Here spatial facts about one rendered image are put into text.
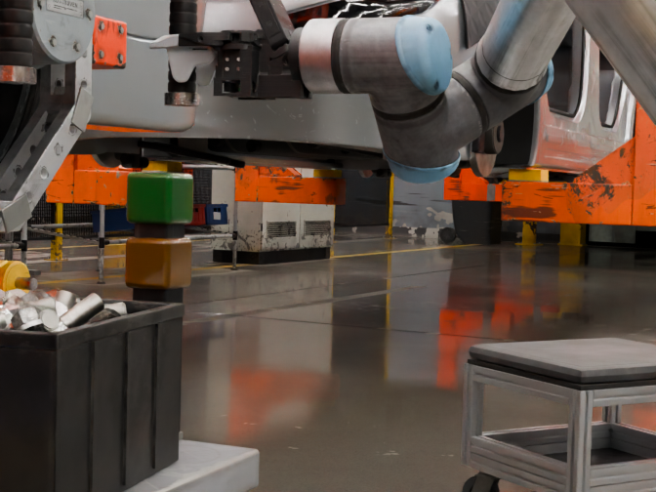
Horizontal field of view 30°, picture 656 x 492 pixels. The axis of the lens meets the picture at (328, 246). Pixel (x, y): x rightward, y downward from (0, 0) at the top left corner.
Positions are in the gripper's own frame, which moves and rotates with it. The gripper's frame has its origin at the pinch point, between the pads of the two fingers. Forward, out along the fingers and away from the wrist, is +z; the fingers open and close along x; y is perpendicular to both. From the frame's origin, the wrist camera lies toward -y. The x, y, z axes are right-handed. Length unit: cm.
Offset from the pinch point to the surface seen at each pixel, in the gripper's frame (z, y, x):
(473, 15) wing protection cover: 36, -39, 257
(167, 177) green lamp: -34, 17, -57
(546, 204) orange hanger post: 30, 24, 344
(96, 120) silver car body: 33.4, 8.4, 33.6
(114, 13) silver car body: 33, -10, 38
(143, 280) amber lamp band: -32, 25, -57
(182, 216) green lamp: -34, 20, -55
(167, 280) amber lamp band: -34, 25, -57
